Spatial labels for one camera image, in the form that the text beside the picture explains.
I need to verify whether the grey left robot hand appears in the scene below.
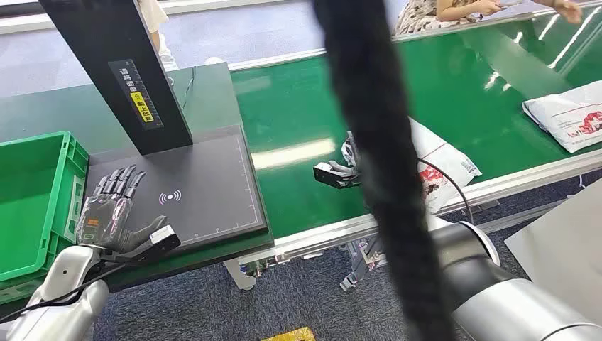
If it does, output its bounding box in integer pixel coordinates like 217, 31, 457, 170
76, 164, 168, 253

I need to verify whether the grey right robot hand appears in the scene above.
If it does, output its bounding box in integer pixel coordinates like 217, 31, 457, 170
327, 160, 359, 175

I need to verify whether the white red-print plastic package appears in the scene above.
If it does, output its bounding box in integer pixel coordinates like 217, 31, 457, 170
341, 117, 483, 215

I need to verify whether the green plastic basket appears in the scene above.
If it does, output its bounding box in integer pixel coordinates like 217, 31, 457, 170
0, 131, 90, 305

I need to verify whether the black weighing device with column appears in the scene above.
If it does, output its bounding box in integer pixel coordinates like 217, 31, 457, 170
38, 0, 270, 248

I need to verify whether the white flat plastic package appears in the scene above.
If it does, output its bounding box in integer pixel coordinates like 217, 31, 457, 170
522, 80, 602, 154

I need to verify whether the green belt conveyor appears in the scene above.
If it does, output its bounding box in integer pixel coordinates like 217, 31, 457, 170
228, 0, 602, 293

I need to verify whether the yellow black column label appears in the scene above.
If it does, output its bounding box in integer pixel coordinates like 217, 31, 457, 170
129, 92, 155, 124

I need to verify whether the dark green table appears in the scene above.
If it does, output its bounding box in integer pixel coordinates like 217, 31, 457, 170
0, 62, 276, 321

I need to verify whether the seated person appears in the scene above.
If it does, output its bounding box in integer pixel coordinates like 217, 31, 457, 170
394, 0, 584, 37

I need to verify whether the yellow floor marker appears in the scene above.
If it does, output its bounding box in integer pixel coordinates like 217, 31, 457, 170
261, 327, 317, 341

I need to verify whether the standing person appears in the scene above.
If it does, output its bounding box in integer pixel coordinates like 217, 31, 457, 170
137, 0, 225, 72

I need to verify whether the grey flat panel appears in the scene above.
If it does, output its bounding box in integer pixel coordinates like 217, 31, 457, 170
504, 178, 602, 327

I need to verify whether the black fuzzy cable sleeve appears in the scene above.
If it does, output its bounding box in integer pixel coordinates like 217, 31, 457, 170
312, 0, 456, 341

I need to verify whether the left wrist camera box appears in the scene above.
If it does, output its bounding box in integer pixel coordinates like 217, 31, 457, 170
112, 225, 182, 264

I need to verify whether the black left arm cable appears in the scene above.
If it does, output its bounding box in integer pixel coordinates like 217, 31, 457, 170
0, 256, 142, 325

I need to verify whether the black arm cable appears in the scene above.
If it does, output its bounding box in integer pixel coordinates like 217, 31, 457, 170
0, 256, 142, 325
416, 157, 474, 225

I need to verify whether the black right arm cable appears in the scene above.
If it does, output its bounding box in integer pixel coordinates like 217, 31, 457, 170
416, 157, 474, 225

